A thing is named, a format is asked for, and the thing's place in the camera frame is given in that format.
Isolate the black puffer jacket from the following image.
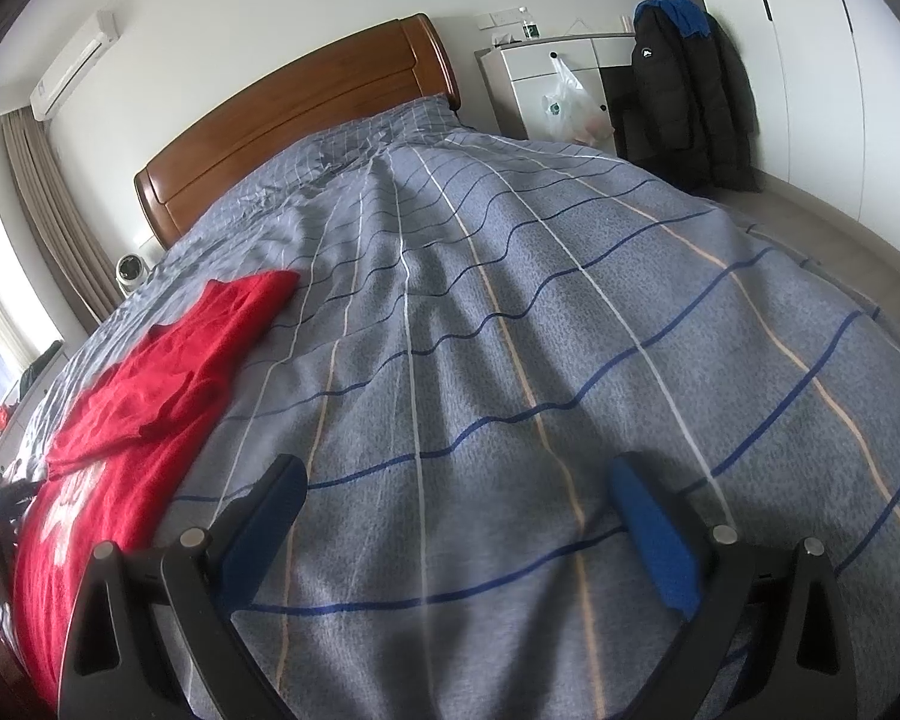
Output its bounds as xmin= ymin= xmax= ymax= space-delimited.
xmin=630 ymin=0 xmax=758 ymax=192

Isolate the white wall outlet panel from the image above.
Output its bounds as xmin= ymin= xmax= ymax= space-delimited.
xmin=474 ymin=6 xmax=530 ymax=31

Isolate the blue garment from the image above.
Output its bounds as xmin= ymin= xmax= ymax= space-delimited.
xmin=649 ymin=0 xmax=713 ymax=38

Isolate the wooden headboard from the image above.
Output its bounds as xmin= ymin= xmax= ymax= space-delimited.
xmin=133 ymin=13 xmax=462 ymax=250

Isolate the white dresser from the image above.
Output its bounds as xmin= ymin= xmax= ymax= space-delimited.
xmin=474 ymin=31 xmax=638 ymax=158

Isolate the white plastic bag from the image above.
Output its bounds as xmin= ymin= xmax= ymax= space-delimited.
xmin=544 ymin=54 xmax=608 ymax=143

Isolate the red knit sweater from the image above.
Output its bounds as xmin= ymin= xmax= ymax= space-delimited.
xmin=11 ymin=270 xmax=301 ymax=713

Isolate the beige curtain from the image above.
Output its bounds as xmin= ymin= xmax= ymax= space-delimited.
xmin=0 ymin=109 xmax=121 ymax=331

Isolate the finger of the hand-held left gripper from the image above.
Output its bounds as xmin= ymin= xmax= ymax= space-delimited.
xmin=0 ymin=476 xmax=46 ymax=512

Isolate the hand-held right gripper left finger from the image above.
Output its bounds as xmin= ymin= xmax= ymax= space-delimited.
xmin=58 ymin=454 xmax=308 ymax=720

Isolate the white wardrobe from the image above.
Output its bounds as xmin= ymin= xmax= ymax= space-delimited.
xmin=626 ymin=0 xmax=900 ymax=293

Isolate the bed with grey checked sheet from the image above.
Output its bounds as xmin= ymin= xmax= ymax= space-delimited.
xmin=0 ymin=94 xmax=900 ymax=720

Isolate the small white fan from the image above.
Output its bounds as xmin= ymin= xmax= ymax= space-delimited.
xmin=115 ymin=255 xmax=155 ymax=295

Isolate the white air conditioner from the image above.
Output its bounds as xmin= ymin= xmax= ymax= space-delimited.
xmin=30 ymin=10 xmax=121 ymax=121

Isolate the dark clothes pile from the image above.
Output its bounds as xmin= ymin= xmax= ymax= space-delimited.
xmin=19 ymin=341 xmax=65 ymax=395

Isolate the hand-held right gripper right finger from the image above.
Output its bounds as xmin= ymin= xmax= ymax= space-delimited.
xmin=607 ymin=452 xmax=860 ymax=720

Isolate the white window cabinet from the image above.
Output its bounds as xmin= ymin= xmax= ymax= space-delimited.
xmin=0 ymin=341 xmax=68 ymax=473

